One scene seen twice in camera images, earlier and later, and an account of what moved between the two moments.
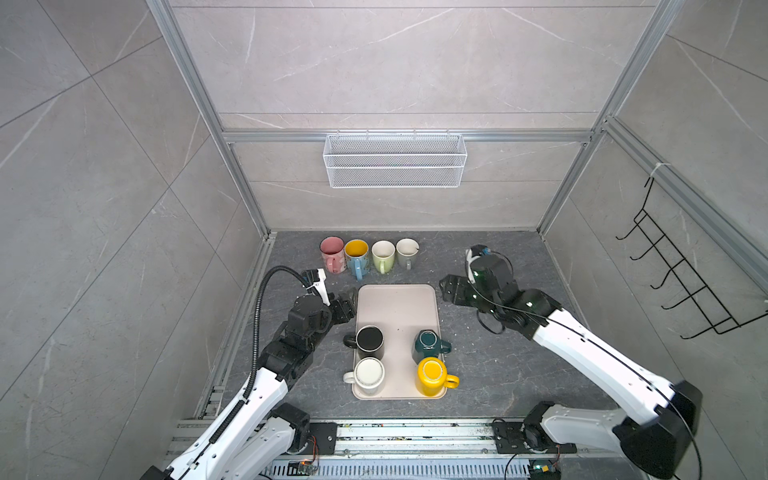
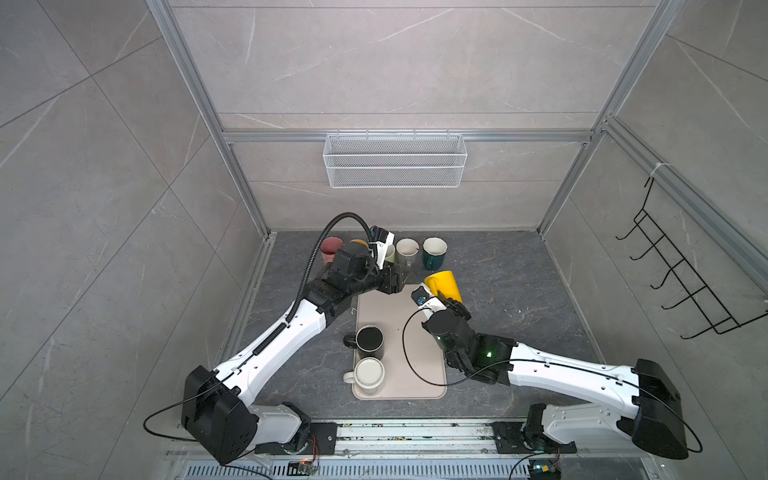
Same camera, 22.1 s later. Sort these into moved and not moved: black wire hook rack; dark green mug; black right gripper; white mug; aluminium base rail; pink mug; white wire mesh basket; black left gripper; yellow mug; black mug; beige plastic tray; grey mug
Moved: yellow mug; black left gripper; black right gripper; dark green mug
Not moved: white wire mesh basket; aluminium base rail; beige plastic tray; black mug; white mug; grey mug; black wire hook rack; pink mug
